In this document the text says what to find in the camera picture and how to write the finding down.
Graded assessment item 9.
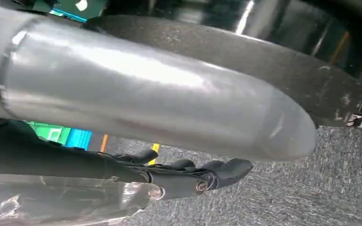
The yellow floor tape strip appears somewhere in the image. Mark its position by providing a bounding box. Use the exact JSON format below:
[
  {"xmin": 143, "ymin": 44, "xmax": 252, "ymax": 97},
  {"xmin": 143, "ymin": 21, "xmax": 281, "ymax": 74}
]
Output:
[{"xmin": 147, "ymin": 143, "xmax": 161, "ymax": 166}]

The green plastic crate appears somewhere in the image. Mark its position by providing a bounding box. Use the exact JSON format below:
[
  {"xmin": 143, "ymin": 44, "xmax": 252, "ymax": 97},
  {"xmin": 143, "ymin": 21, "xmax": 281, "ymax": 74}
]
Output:
[{"xmin": 27, "ymin": 121, "xmax": 73, "ymax": 146}]

